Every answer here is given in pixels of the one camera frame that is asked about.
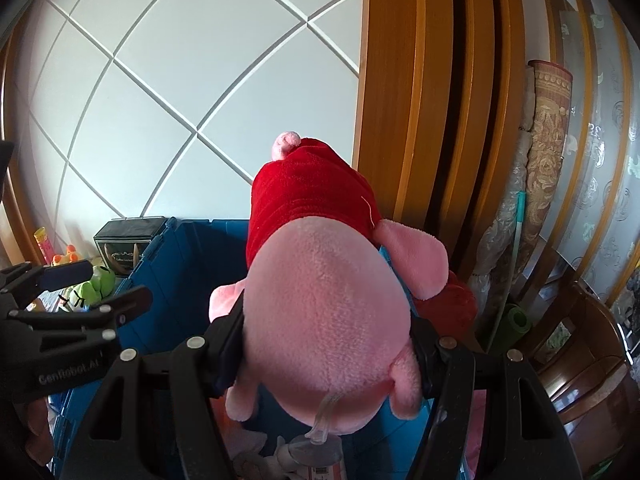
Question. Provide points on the person's left hand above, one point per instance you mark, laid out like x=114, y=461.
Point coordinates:
x=40, y=430

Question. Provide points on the white plush toy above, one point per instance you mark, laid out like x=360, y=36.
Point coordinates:
x=255, y=457

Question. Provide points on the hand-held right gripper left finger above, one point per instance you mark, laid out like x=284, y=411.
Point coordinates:
x=225, y=345

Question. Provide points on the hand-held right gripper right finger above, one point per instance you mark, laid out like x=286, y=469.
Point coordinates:
x=425, y=355

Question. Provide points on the pink cloth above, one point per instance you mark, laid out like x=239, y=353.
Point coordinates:
x=477, y=420

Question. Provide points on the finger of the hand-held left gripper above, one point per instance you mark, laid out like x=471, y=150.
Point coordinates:
x=135, y=300
x=70, y=272

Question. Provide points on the yellow and pink tube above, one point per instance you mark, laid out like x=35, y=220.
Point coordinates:
x=44, y=245

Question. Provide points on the dark floral bag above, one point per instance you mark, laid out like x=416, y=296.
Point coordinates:
x=631, y=295

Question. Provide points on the plastic wrapped roll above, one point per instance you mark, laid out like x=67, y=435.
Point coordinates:
x=500, y=240

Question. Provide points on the rolled patterned carpet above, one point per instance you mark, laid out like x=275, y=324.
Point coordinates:
x=547, y=125

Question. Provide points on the frosted glass sliding door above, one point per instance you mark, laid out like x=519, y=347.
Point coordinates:
x=600, y=135

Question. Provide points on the wooden door frame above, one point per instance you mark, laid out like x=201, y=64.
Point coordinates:
x=425, y=85

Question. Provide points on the blue plastic storage bin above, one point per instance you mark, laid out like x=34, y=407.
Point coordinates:
x=200, y=245

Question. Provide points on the pink pig plush red dress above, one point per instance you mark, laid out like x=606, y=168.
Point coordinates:
x=325, y=310

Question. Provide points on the wooden chair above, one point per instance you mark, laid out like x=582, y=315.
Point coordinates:
x=590, y=360

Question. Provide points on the orange plush toy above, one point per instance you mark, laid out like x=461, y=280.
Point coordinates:
x=65, y=256

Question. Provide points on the rolled green yoga mat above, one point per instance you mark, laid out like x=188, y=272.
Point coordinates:
x=515, y=322

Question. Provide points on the green frog plush toy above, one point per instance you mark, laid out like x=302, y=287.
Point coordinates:
x=92, y=285

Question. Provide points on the black box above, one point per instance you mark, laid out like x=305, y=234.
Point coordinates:
x=125, y=245

